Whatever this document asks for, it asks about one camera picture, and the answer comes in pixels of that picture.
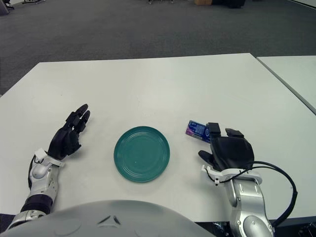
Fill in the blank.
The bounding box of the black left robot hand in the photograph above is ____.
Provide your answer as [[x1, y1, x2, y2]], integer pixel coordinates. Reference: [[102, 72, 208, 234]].
[[47, 103, 91, 160]]

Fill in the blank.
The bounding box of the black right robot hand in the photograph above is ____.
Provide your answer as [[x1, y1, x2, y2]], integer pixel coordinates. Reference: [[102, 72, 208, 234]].
[[198, 121, 255, 171]]

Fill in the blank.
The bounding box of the blue purple gum pack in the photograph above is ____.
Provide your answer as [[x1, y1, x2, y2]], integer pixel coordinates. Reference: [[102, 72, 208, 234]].
[[184, 119, 213, 143]]

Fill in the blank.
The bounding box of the round green plate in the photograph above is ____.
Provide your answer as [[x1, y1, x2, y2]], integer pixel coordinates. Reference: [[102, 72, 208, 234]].
[[114, 126, 171, 183]]

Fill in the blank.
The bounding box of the grey robot torso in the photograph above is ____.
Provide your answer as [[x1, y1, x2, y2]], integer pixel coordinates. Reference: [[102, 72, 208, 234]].
[[0, 199, 213, 237]]

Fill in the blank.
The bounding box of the white neighbouring table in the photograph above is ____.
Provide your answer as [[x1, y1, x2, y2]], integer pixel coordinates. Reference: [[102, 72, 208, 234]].
[[256, 55, 316, 113]]

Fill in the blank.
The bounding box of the grey office chair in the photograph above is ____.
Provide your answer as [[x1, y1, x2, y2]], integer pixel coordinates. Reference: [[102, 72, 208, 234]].
[[0, 0, 10, 15]]

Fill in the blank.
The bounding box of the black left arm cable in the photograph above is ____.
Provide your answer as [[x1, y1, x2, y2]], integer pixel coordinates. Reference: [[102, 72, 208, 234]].
[[27, 158, 38, 191]]

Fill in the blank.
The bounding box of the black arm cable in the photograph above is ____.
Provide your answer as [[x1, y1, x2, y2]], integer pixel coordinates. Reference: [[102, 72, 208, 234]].
[[27, 158, 38, 191], [217, 160, 298, 227]]

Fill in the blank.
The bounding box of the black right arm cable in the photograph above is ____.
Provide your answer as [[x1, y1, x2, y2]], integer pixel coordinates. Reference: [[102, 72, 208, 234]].
[[217, 160, 298, 227]]

